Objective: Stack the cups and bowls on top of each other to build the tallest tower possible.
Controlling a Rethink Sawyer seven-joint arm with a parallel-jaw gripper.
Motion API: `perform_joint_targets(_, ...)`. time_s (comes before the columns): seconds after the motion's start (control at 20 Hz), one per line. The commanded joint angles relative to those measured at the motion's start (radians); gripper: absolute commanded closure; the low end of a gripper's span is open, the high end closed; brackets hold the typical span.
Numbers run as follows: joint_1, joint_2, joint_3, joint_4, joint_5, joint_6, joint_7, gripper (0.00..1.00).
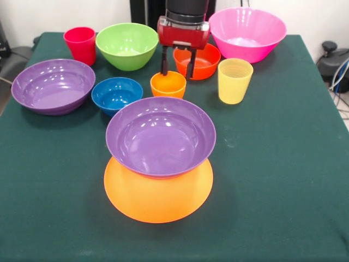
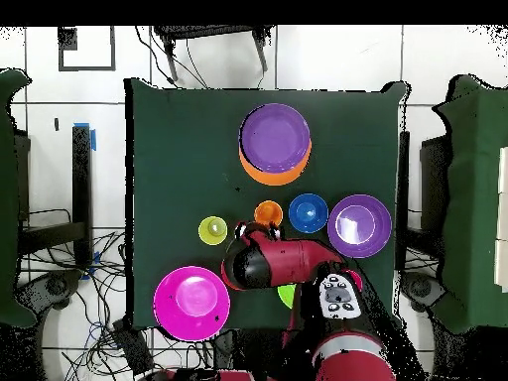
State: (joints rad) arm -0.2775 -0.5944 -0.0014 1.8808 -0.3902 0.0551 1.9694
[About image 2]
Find large yellow-orange plastic bowl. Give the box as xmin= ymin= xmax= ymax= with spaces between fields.
xmin=237 ymin=134 xmax=314 ymax=187

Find floor cable bundle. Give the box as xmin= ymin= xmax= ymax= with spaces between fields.
xmin=19 ymin=207 xmax=223 ymax=381

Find large pink plastic bowl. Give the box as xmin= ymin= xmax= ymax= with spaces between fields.
xmin=153 ymin=265 xmax=231 ymax=342

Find purple plastic bowl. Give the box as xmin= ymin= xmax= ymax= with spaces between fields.
xmin=239 ymin=102 xmax=312 ymax=175
xmin=326 ymin=193 xmax=393 ymax=260

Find green plastic bowl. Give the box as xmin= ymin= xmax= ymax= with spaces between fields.
xmin=276 ymin=283 xmax=298 ymax=311

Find white boxes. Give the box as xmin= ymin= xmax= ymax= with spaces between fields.
xmin=493 ymin=146 xmax=508 ymax=293

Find orange plastic cup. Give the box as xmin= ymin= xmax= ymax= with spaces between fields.
xmin=253 ymin=199 xmax=285 ymax=228

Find black power adapter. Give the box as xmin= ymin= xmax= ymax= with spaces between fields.
xmin=110 ymin=320 xmax=155 ymax=376

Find blue plastic bowl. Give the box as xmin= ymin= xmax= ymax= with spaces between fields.
xmin=288 ymin=192 xmax=329 ymax=234

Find green cloth side table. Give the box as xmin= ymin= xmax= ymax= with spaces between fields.
xmin=0 ymin=66 xmax=37 ymax=329
xmin=430 ymin=73 xmax=508 ymax=335

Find black floor stand base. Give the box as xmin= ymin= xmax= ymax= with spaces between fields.
xmin=15 ymin=269 xmax=84 ymax=315
xmin=400 ymin=271 xmax=447 ymax=313

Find black table frame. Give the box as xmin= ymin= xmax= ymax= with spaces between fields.
xmin=15 ymin=123 xmax=97 ymax=271
xmin=396 ymin=130 xmax=449 ymax=275

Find yellow plastic cup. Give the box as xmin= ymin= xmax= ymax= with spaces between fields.
xmin=197 ymin=215 xmax=229 ymax=246

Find dark green table cloth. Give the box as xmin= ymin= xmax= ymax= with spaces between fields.
xmin=123 ymin=77 xmax=410 ymax=332

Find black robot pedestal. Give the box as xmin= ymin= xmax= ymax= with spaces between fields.
xmin=229 ymin=328 xmax=305 ymax=376

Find black metal stand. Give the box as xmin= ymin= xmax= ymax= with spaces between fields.
xmin=152 ymin=25 xmax=276 ymax=82

